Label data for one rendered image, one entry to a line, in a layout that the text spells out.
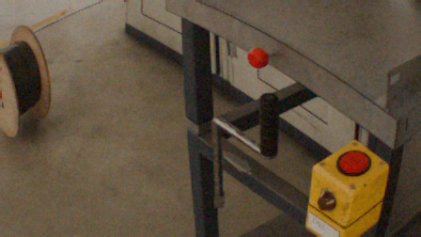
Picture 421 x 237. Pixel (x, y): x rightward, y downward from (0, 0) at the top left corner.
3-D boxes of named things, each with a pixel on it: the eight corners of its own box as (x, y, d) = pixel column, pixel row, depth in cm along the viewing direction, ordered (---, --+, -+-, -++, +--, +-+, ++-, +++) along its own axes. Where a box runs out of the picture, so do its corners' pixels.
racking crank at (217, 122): (209, 205, 151) (201, 63, 135) (222, 199, 153) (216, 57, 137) (262, 243, 140) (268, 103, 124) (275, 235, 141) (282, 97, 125)
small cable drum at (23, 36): (-14, 117, 269) (-24, 38, 248) (17, 96, 282) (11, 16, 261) (23, 155, 245) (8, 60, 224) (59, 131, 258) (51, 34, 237)
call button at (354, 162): (351, 185, 82) (353, 174, 81) (333, 171, 84) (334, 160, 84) (372, 170, 84) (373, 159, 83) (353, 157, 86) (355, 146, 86)
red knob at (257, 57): (258, 73, 121) (257, 55, 119) (244, 65, 123) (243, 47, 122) (280, 65, 123) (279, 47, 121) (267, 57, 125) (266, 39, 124)
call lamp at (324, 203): (327, 221, 82) (331, 199, 80) (310, 210, 85) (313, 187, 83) (335, 215, 83) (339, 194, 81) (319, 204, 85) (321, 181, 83)
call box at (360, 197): (338, 253, 84) (351, 192, 79) (303, 229, 90) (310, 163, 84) (378, 223, 88) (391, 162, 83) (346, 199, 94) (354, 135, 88)
